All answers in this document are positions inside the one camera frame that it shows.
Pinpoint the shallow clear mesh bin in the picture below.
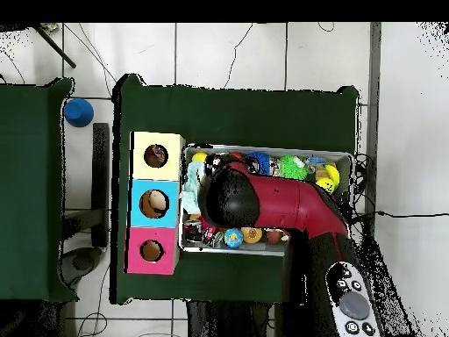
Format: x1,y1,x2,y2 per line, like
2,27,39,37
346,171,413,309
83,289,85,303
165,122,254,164
179,143,355,260

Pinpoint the wooden box with three holes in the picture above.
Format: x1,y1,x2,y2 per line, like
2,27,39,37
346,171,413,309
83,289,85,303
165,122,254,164
125,130,186,276

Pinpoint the mint green cloth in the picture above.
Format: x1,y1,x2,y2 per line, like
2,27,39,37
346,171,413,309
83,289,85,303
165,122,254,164
181,160,206,216

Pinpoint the globe print ball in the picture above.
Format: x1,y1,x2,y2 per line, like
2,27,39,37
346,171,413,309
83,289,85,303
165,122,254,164
224,227,245,249

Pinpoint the green fuzzy toy with eyes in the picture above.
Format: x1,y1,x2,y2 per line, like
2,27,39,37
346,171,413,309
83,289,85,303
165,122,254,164
278,154,310,183

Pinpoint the dark green table cloth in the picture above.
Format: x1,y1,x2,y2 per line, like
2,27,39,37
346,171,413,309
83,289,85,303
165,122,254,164
111,73,360,310
0,76,77,305

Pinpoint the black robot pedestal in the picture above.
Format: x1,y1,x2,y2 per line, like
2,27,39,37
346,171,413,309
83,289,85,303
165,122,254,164
185,300,282,337

